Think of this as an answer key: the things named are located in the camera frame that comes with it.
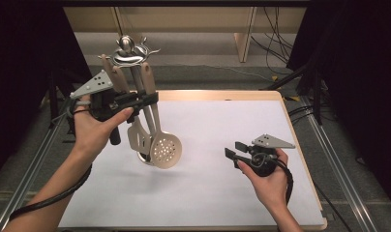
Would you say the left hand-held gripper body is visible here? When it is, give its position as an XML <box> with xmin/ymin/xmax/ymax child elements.
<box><xmin>69</xmin><ymin>70</ymin><xmax>134</xmax><ymax>146</ymax></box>

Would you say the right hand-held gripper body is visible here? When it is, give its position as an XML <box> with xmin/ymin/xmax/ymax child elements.
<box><xmin>236</xmin><ymin>133</ymin><xmax>296</xmax><ymax>178</ymax></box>

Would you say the beige slotted turner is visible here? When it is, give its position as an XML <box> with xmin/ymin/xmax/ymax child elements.
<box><xmin>111</xmin><ymin>65</ymin><xmax>153</xmax><ymax>157</ymax></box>

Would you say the steel utensil rack stand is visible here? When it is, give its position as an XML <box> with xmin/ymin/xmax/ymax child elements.
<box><xmin>109</xmin><ymin>34</ymin><xmax>167</xmax><ymax>167</ymax></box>

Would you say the beige perforated skimmer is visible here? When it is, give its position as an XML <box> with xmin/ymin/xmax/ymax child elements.
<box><xmin>139</xmin><ymin>61</ymin><xmax>184</xmax><ymax>170</ymax></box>

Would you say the person's right hand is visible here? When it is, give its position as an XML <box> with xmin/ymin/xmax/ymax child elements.
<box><xmin>236</xmin><ymin>148</ymin><xmax>290</xmax><ymax>211</ymax></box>

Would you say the person's left hand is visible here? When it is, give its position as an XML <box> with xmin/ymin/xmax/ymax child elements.
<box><xmin>73</xmin><ymin>95</ymin><xmax>135</xmax><ymax>160</ymax></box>

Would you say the white table mat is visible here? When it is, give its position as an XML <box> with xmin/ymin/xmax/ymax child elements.
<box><xmin>58</xmin><ymin>100</ymin><xmax>325</xmax><ymax>228</ymax></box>

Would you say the wooden bench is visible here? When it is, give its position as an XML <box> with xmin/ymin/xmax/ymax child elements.
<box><xmin>63</xmin><ymin>7</ymin><xmax>308</xmax><ymax>64</ymax></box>

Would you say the right hand-held gripper cable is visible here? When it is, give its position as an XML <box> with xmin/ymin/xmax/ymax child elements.
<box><xmin>252</xmin><ymin>152</ymin><xmax>295</xmax><ymax>206</ymax></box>

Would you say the aluminium floor rail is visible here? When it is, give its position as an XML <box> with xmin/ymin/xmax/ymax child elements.
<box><xmin>0</xmin><ymin>96</ymin><xmax>75</xmax><ymax>232</ymax></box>
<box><xmin>299</xmin><ymin>96</ymin><xmax>380</xmax><ymax>232</ymax></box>

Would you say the white floor cable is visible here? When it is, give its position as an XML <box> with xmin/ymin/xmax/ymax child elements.
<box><xmin>158</xmin><ymin>59</ymin><xmax>277</xmax><ymax>83</ymax></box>

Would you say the black floor cable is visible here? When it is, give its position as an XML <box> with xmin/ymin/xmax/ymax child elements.
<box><xmin>313</xmin><ymin>182</ymin><xmax>354</xmax><ymax>232</ymax></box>

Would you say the bundle of black floor cables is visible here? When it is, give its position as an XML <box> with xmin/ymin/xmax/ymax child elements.
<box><xmin>251</xmin><ymin>7</ymin><xmax>296</xmax><ymax>75</ymax></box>

